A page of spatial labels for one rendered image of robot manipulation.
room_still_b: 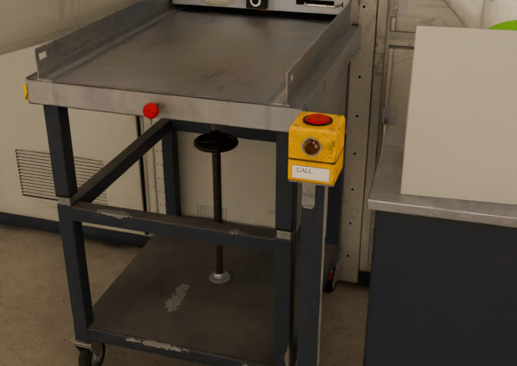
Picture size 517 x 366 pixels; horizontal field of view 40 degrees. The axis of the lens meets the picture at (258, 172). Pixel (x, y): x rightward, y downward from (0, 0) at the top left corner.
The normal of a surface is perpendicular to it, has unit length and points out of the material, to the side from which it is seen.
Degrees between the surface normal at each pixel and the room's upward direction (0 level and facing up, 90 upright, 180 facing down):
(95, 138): 90
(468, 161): 90
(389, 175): 0
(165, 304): 0
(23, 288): 0
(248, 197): 90
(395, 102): 90
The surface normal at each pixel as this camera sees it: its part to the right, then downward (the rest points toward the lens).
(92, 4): 0.83, 0.24
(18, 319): 0.00, -0.90
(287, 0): -0.29, 0.41
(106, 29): 0.96, 0.13
